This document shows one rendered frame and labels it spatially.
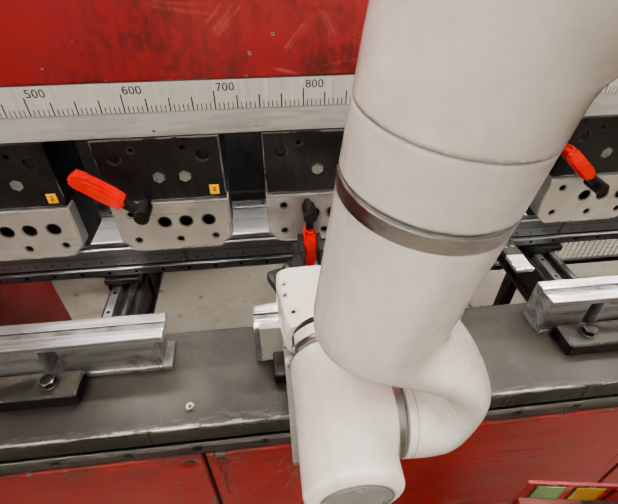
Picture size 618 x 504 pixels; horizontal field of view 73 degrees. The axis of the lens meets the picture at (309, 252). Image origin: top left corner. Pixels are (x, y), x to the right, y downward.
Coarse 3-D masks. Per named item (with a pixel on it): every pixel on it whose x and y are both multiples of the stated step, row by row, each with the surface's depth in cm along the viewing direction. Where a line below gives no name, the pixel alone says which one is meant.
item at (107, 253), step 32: (256, 224) 96; (544, 224) 101; (576, 224) 102; (608, 224) 104; (96, 256) 92; (128, 256) 93; (160, 256) 94; (192, 256) 95; (224, 256) 96; (256, 256) 98; (288, 256) 99
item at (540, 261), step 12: (528, 252) 108; (540, 252) 107; (552, 252) 107; (504, 264) 120; (540, 264) 105; (552, 264) 107; (564, 264) 103; (516, 276) 115; (528, 276) 110; (540, 276) 104; (552, 276) 101; (564, 276) 103; (528, 288) 110
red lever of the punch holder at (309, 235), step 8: (304, 200) 56; (304, 208) 54; (312, 208) 53; (304, 216) 53; (312, 216) 53; (312, 224) 55; (304, 232) 56; (312, 232) 55; (304, 240) 56; (312, 240) 56; (312, 248) 57; (312, 256) 58; (312, 264) 59
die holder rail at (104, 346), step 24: (0, 336) 73; (24, 336) 73; (48, 336) 73; (72, 336) 73; (96, 336) 73; (120, 336) 73; (144, 336) 73; (0, 360) 72; (24, 360) 73; (48, 360) 76; (72, 360) 74; (96, 360) 75; (120, 360) 76; (144, 360) 77; (168, 360) 79
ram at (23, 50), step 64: (0, 0) 39; (64, 0) 39; (128, 0) 40; (192, 0) 40; (256, 0) 41; (320, 0) 42; (0, 64) 42; (64, 64) 43; (128, 64) 43; (192, 64) 44; (256, 64) 45; (320, 64) 46; (0, 128) 46; (64, 128) 47; (128, 128) 48; (192, 128) 49; (256, 128) 49; (320, 128) 50
